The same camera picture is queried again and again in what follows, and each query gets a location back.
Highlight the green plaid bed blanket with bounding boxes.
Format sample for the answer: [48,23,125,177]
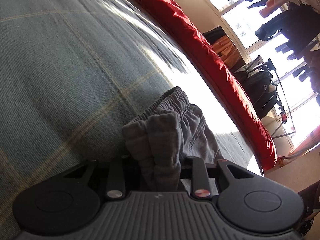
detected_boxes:
[1,0,262,239]

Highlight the orange right curtain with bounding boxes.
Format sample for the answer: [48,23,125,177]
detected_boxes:
[277,126,320,167]

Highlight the metal clothes drying rack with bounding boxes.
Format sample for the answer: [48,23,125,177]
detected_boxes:
[266,58,296,139]

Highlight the dark jackets on rack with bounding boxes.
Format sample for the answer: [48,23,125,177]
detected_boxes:
[233,55,278,119]

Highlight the rack with orange clothes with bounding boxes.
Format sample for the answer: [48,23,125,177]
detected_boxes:
[202,26,245,73]

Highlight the grey sweatpants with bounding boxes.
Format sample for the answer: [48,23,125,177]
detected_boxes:
[122,87,223,191]

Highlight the red duvet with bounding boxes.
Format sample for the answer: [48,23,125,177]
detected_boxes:
[136,0,277,170]

